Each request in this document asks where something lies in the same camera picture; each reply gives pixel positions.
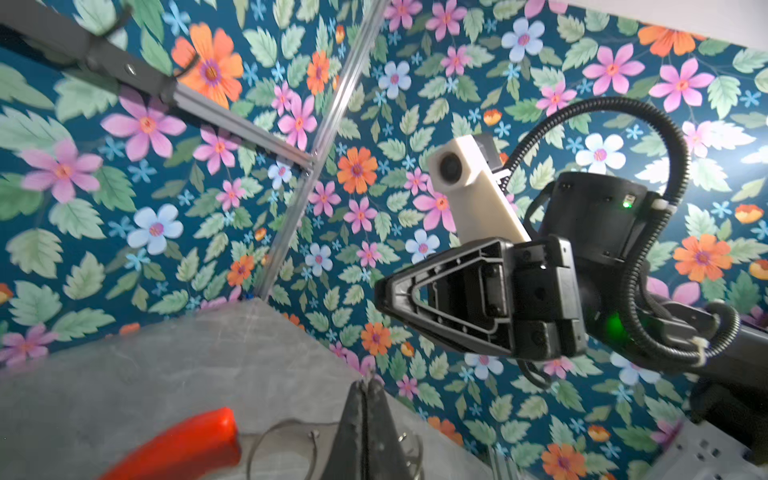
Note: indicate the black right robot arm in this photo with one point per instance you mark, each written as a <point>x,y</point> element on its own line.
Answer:
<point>605,219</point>

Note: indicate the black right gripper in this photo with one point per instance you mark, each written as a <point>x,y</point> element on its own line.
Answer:
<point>492,297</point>

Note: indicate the black hook rail on frame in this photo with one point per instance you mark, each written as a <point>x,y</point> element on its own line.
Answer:
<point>65,36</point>

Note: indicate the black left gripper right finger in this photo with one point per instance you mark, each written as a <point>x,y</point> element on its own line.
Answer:
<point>385,458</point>

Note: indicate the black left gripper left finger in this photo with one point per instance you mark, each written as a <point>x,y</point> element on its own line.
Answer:
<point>348,458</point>

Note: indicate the aluminium frame horizontal rear bar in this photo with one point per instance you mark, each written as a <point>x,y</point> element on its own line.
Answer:
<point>217,116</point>

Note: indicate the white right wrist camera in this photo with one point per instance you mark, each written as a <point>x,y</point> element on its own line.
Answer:
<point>466,170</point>

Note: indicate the aluminium frame post right rear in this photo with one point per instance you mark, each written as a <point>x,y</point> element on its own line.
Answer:
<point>327,130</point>

